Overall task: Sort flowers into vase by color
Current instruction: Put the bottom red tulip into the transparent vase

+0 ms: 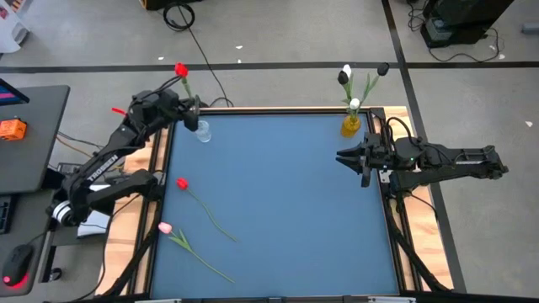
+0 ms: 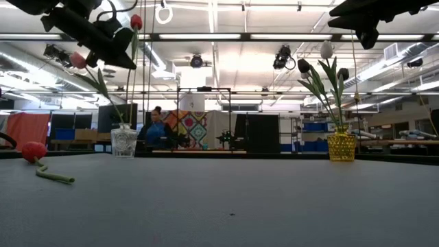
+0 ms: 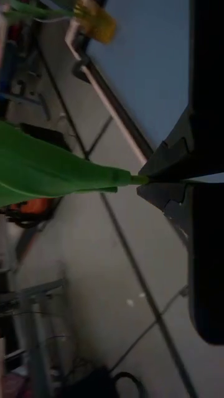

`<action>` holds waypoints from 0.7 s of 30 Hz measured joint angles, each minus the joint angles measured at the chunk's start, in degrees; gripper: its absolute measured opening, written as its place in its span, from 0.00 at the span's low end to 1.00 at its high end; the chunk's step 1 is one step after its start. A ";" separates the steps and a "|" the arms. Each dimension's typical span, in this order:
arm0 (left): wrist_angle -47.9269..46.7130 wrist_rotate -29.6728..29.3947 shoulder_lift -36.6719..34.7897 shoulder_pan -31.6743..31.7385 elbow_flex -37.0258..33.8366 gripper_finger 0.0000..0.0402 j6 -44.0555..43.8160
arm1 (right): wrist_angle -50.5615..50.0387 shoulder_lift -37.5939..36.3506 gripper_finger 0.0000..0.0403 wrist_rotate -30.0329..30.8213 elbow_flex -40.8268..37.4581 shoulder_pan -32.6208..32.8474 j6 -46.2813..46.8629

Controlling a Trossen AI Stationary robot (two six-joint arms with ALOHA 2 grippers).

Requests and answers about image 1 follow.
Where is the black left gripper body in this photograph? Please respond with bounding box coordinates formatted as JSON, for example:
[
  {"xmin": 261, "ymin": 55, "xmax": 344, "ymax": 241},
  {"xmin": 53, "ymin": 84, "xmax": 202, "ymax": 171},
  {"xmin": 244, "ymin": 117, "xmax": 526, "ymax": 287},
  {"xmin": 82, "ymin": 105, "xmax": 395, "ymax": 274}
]
[{"xmin": 129, "ymin": 88, "xmax": 187, "ymax": 128}]

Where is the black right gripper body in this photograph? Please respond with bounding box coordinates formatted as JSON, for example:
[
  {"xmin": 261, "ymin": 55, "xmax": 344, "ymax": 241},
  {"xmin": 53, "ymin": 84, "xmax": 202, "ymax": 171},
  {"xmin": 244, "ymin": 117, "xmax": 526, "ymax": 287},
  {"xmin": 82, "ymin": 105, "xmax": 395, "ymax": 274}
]
[{"xmin": 362, "ymin": 131, "xmax": 406, "ymax": 173}]

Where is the red artificial tulip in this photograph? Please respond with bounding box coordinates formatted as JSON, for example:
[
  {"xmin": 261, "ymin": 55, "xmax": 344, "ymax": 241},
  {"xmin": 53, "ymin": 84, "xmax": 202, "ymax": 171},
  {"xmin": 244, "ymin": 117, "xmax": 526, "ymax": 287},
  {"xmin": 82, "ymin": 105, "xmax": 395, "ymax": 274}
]
[
  {"xmin": 175, "ymin": 177, "xmax": 239, "ymax": 243},
  {"xmin": 173, "ymin": 61, "xmax": 195, "ymax": 100}
]

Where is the black artificial tulip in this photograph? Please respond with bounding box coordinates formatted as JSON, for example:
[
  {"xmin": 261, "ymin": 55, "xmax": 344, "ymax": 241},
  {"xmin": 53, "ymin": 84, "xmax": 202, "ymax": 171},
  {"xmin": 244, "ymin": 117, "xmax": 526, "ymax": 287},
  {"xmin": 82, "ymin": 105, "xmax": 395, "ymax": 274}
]
[
  {"xmin": 337, "ymin": 70, "xmax": 355, "ymax": 117},
  {"xmin": 357, "ymin": 61, "xmax": 391, "ymax": 111}
]

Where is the pink artificial tulip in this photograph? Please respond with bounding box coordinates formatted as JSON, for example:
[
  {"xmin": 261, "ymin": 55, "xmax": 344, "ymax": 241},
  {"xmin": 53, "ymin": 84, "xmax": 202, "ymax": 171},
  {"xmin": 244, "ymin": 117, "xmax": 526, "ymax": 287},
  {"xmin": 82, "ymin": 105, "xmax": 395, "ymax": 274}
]
[{"xmin": 157, "ymin": 221, "xmax": 235, "ymax": 284}]

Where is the clear glass vase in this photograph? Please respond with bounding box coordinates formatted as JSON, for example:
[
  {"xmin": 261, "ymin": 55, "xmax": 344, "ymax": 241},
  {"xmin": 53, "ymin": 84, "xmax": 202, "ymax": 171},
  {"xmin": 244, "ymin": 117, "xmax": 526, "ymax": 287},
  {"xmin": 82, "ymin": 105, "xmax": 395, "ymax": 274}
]
[{"xmin": 194, "ymin": 120, "xmax": 213, "ymax": 144}]

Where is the yellow glass vase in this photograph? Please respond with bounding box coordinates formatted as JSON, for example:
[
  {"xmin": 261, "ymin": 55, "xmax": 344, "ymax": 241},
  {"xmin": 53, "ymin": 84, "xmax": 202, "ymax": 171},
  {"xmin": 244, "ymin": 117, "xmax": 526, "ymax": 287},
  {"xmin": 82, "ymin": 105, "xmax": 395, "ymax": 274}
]
[{"xmin": 341, "ymin": 113, "xmax": 362, "ymax": 139}]

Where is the blue table mat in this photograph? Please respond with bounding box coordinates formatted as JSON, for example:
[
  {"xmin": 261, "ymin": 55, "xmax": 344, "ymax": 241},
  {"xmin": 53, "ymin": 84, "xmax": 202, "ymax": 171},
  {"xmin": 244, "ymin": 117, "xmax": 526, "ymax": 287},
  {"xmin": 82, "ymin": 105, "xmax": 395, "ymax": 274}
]
[{"xmin": 150, "ymin": 113, "xmax": 400, "ymax": 299}]

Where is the black floor box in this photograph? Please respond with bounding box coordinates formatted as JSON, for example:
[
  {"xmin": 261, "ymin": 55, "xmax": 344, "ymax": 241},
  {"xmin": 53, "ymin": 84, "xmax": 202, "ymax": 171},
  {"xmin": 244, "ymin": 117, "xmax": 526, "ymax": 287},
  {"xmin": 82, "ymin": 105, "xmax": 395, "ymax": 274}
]
[{"xmin": 140, "ymin": 0, "xmax": 203, "ymax": 12}]

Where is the white paper sheet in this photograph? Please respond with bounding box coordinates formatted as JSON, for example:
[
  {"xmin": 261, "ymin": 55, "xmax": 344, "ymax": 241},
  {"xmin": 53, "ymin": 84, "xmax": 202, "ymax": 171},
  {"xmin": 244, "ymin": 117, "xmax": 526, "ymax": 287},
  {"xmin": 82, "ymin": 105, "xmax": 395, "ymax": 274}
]
[{"xmin": 77, "ymin": 183, "xmax": 120, "ymax": 239}]

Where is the dark grey desk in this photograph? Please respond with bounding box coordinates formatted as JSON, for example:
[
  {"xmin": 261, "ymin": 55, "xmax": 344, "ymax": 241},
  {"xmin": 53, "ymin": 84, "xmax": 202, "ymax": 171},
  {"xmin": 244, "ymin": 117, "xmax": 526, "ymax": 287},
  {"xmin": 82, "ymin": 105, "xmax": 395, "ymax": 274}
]
[{"xmin": 0, "ymin": 85, "xmax": 72, "ymax": 298}]

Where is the orange box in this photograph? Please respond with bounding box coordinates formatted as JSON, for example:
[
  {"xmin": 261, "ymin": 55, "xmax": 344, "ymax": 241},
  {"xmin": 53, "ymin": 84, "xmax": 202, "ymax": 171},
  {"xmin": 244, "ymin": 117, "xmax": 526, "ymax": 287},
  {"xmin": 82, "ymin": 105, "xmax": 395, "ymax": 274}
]
[{"xmin": 0, "ymin": 118, "xmax": 28, "ymax": 141}]

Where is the laptop screen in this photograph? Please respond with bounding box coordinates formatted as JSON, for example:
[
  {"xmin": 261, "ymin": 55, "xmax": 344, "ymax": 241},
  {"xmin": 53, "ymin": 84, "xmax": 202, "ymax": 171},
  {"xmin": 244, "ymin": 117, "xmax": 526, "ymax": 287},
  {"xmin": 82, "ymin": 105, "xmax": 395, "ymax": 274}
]
[{"xmin": 0, "ymin": 78, "xmax": 30, "ymax": 107}]

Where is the black equipment case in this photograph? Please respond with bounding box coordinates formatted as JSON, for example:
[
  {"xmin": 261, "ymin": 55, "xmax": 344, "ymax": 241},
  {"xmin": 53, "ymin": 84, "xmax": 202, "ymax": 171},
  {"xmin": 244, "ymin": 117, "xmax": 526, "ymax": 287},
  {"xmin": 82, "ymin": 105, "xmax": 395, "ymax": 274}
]
[{"xmin": 419, "ymin": 0, "xmax": 515, "ymax": 49}]

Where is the white box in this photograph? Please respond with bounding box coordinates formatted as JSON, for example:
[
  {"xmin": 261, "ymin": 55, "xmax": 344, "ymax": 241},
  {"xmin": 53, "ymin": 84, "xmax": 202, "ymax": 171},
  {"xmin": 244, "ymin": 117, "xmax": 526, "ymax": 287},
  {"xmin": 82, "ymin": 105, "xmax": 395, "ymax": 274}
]
[{"xmin": 0, "ymin": 0, "xmax": 31, "ymax": 55}]

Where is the black computer mouse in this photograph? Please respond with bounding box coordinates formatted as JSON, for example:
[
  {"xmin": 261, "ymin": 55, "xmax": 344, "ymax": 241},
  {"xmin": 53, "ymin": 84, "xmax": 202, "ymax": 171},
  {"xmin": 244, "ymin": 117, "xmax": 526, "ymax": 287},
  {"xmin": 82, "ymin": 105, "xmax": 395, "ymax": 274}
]
[{"xmin": 1, "ymin": 243, "xmax": 35, "ymax": 288}]

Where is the black aluminium table frame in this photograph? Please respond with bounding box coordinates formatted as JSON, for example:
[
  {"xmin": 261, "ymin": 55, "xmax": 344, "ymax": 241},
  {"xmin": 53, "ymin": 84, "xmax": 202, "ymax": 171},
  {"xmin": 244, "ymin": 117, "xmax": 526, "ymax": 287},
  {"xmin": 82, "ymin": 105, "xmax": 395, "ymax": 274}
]
[{"xmin": 100, "ymin": 107, "xmax": 454, "ymax": 303}]

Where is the coiled black floor cable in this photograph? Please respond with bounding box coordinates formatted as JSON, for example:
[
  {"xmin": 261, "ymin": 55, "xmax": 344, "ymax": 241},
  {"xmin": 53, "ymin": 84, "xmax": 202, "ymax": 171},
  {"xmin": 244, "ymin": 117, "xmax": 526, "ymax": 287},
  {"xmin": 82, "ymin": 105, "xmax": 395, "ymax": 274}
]
[{"xmin": 163, "ymin": 2, "xmax": 235, "ymax": 109}]

